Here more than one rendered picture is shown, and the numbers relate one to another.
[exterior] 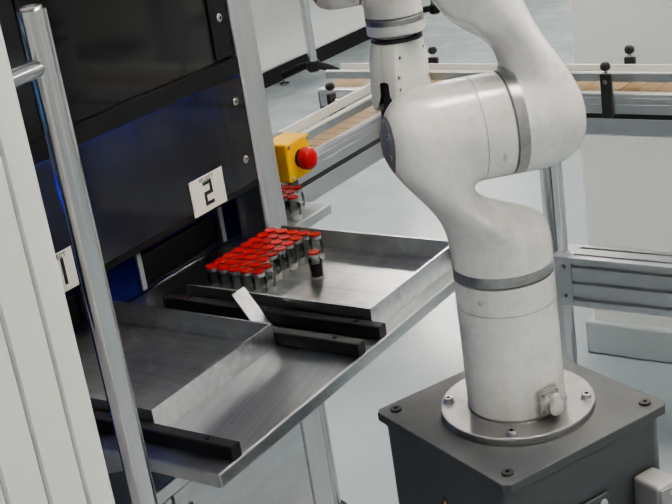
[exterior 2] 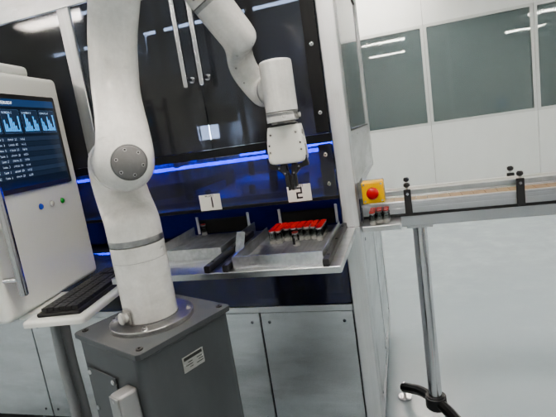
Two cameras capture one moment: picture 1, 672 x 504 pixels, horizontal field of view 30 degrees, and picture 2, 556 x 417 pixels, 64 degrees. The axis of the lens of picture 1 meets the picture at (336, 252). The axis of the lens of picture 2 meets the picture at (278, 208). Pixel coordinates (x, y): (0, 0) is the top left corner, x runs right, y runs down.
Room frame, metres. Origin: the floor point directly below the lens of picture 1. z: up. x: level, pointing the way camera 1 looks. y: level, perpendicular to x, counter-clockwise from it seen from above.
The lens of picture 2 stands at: (1.36, -1.22, 1.24)
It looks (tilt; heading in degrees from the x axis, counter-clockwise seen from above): 10 degrees down; 71
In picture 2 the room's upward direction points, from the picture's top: 9 degrees counter-clockwise
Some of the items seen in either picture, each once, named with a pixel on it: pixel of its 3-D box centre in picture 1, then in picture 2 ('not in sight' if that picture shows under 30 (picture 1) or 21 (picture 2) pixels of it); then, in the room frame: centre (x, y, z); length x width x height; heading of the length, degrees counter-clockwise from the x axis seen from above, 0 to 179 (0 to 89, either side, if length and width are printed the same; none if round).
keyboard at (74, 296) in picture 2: not in sight; (93, 287); (1.22, 0.36, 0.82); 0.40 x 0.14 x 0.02; 62
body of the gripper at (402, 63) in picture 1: (400, 66); (285, 141); (1.79, -0.13, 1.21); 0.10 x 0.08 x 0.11; 144
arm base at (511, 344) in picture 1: (510, 339); (145, 280); (1.38, -0.19, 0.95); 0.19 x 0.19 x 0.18
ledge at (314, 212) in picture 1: (281, 217); (382, 222); (2.20, 0.09, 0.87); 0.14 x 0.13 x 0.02; 54
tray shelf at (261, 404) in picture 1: (238, 331); (245, 251); (1.71, 0.16, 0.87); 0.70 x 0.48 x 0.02; 144
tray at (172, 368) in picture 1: (123, 359); (206, 241); (1.62, 0.32, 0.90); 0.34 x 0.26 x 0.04; 54
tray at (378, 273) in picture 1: (323, 273); (290, 242); (1.82, 0.02, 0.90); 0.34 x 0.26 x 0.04; 54
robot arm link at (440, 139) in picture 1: (466, 180); (122, 189); (1.37, -0.16, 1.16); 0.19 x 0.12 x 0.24; 98
